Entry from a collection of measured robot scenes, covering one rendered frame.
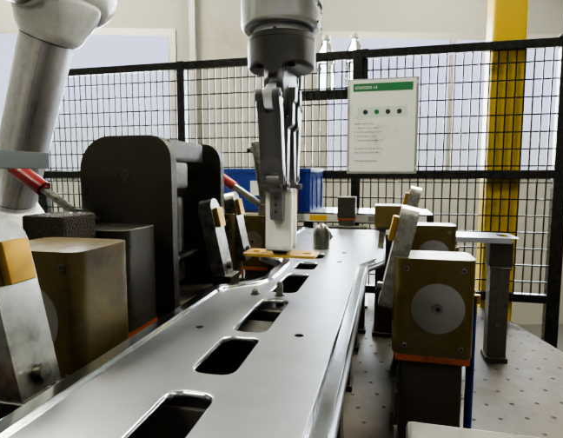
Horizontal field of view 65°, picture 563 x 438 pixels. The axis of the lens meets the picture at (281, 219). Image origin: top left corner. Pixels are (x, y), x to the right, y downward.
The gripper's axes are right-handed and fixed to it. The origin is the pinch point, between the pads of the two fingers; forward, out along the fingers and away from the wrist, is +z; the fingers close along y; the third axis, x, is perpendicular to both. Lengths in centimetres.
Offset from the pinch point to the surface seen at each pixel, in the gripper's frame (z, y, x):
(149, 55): -87, 233, 149
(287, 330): 9.0, -11.2, -3.2
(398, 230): 1.5, 4.2, -13.1
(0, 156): -6.8, -11.5, 26.8
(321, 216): 7, 79, 7
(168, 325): 9.0, -12.6, 7.9
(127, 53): -88, 229, 164
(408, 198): -0.6, 39.2, -15.9
